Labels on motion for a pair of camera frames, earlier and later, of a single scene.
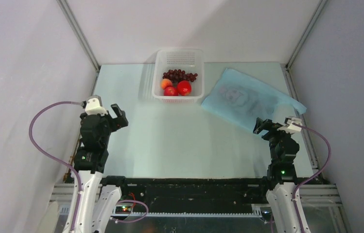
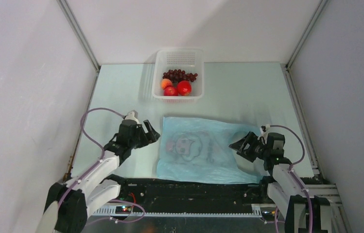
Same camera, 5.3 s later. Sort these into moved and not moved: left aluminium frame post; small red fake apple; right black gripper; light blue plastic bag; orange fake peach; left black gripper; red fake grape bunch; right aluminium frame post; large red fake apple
Moved: light blue plastic bag; right black gripper; left black gripper
Not moved: orange fake peach; red fake grape bunch; small red fake apple; left aluminium frame post; large red fake apple; right aluminium frame post
